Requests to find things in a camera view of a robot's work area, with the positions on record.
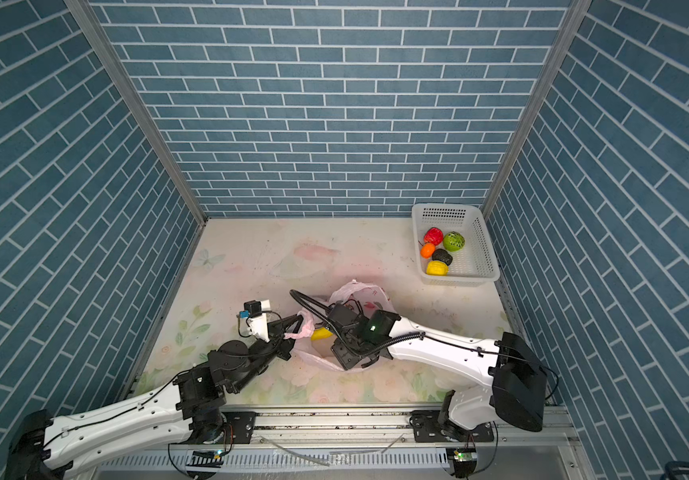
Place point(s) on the orange fruit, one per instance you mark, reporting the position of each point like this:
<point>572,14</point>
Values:
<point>427,250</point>

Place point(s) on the red fruit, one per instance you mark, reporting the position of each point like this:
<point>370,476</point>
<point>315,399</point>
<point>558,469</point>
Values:
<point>433,236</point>

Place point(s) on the green fruit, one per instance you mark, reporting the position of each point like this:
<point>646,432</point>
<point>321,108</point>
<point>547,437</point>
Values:
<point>453,241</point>

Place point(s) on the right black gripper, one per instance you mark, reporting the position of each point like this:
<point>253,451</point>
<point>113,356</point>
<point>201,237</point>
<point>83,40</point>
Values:
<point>339,351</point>

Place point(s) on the yellow banana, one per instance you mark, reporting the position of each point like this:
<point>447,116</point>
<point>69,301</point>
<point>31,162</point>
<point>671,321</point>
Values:
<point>321,334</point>

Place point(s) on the pink plastic bag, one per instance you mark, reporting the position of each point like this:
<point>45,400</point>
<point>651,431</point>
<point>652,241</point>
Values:
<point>372,298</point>

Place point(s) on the dark avocado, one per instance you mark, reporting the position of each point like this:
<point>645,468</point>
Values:
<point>443,256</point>

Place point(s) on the aluminium mounting rail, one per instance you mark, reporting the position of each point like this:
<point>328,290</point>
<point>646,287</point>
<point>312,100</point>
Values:
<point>372,426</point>

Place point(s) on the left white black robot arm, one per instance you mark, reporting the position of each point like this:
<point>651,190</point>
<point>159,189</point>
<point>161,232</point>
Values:
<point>186,410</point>

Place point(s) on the white slotted cable duct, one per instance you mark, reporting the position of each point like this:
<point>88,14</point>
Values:
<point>276,460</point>

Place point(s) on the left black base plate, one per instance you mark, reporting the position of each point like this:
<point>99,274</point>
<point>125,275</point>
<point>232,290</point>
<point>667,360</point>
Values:
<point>226,428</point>

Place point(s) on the yellow lemon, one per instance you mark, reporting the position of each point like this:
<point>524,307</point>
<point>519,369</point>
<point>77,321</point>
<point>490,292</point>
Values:
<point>436,268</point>

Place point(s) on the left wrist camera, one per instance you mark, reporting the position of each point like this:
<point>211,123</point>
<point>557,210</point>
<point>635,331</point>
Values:
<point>253,320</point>

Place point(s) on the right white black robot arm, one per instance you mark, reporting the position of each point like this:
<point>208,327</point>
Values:
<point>510,382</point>

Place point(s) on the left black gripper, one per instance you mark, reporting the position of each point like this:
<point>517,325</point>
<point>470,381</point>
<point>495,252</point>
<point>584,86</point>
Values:
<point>277,342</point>

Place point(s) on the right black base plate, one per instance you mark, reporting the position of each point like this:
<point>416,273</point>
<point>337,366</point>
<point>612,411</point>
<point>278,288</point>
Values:
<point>432,426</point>

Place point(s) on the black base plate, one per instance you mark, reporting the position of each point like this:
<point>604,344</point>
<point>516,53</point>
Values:
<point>226,428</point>
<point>432,426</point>

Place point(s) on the white plastic mesh basket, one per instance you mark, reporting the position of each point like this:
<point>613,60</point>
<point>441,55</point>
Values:
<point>472,266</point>

